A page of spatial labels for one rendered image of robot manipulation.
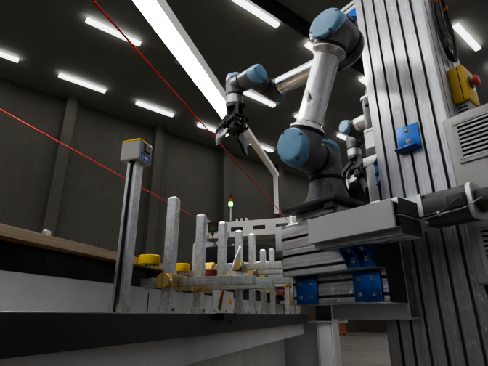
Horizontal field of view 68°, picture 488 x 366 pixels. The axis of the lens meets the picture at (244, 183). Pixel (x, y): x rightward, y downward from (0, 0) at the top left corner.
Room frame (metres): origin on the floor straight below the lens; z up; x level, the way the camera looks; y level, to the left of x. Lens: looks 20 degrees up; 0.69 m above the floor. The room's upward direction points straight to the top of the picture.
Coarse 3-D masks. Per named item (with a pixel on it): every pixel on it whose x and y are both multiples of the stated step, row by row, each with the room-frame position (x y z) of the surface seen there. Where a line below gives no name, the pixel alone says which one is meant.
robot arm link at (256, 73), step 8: (256, 64) 1.20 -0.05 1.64; (248, 72) 1.21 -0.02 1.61; (256, 72) 1.19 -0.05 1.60; (264, 72) 1.22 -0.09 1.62; (240, 80) 1.24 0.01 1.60; (248, 80) 1.23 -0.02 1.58; (256, 80) 1.22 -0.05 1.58; (264, 80) 1.23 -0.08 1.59; (240, 88) 1.27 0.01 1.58; (248, 88) 1.27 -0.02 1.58; (256, 88) 1.27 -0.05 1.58; (264, 88) 1.28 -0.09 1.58
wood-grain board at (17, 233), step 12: (0, 228) 0.85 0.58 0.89; (12, 228) 0.88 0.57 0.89; (12, 240) 0.92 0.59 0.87; (24, 240) 0.92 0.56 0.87; (36, 240) 0.95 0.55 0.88; (48, 240) 0.98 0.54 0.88; (60, 240) 1.02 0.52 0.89; (72, 252) 1.10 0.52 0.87; (84, 252) 1.12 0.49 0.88; (96, 252) 1.17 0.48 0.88; (108, 252) 1.22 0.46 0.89; (192, 276) 1.83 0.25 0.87
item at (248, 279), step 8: (144, 280) 1.37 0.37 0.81; (152, 280) 1.36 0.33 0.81; (184, 280) 1.32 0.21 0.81; (192, 280) 1.31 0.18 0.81; (200, 280) 1.30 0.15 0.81; (208, 280) 1.29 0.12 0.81; (216, 280) 1.28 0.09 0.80; (224, 280) 1.27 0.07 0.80; (232, 280) 1.26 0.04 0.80; (240, 280) 1.26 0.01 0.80; (248, 280) 1.25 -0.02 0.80
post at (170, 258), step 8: (168, 200) 1.30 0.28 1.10; (176, 200) 1.30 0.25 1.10; (168, 208) 1.30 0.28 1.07; (176, 208) 1.30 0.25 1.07; (168, 216) 1.30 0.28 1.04; (176, 216) 1.30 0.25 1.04; (168, 224) 1.30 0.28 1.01; (176, 224) 1.31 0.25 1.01; (168, 232) 1.30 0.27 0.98; (176, 232) 1.31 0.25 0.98; (168, 240) 1.30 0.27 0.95; (176, 240) 1.32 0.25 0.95; (168, 248) 1.30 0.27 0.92; (176, 248) 1.32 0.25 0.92; (168, 256) 1.30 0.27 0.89; (176, 256) 1.32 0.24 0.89; (168, 264) 1.30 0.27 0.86; (168, 272) 1.29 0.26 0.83; (168, 288) 1.29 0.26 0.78; (160, 296) 1.30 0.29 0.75; (168, 296) 1.29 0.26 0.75; (160, 304) 1.30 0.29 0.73; (168, 304) 1.29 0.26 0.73
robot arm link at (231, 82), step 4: (236, 72) 1.28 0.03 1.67; (228, 76) 1.29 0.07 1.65; (232, 76) 1.28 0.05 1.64; (236, 76) 1.32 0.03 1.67; (228, 80) 1.29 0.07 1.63; (232, 80) 1.27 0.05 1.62; (228, 84) 1.29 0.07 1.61; (232, 84) 1.28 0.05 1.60; (236, 84) 1.27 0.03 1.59; (228, 88) 1.29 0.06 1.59; (232, 88) 1.28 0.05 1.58; (236, 88) 1.28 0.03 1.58; (228, 92) 1.29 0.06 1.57; (232, 92) 1.28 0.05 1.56; (236, 92) 1.28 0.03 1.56; (240, 92) 1.29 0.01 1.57
